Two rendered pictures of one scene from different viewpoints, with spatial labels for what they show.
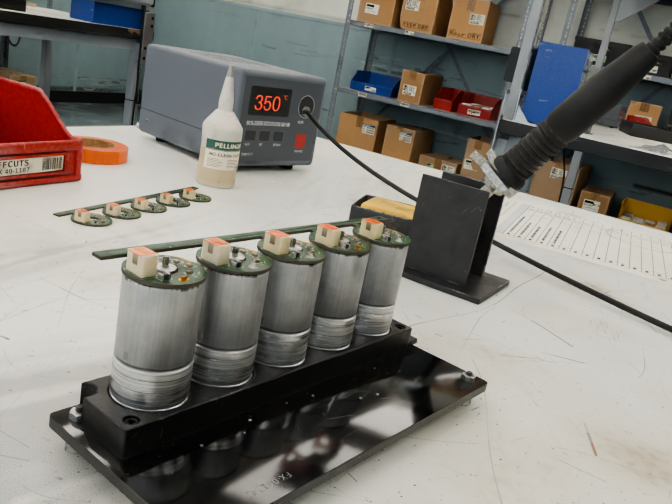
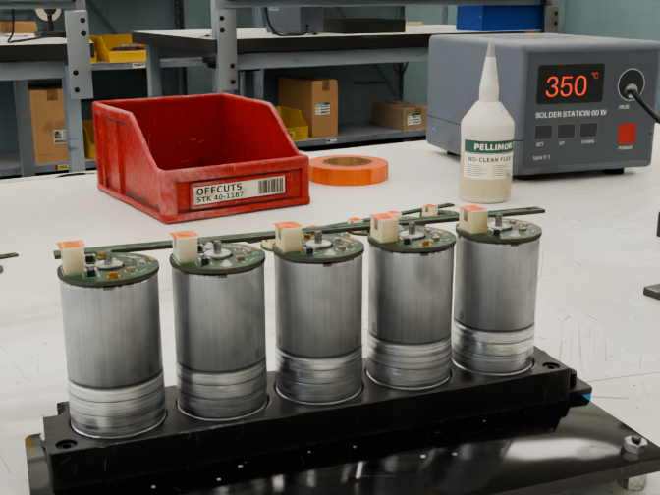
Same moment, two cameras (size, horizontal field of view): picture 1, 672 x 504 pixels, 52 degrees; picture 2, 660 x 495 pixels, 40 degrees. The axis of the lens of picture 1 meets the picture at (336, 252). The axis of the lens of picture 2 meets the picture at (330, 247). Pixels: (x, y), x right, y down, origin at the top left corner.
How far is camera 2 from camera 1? 0.12 m
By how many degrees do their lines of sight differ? 32
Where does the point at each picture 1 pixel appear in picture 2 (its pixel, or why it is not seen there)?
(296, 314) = (317, 332)
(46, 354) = not seen: hidden behind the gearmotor
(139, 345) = (73, 356)
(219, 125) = (477, 121)
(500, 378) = not seen: outside the picture
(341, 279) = (401, 288)
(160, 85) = (443, 83)
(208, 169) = (468, 180)
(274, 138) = (582, 133)
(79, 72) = not seen: hidden behind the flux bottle
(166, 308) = (90, 310)
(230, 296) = (195, 302)
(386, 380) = (488, 438)
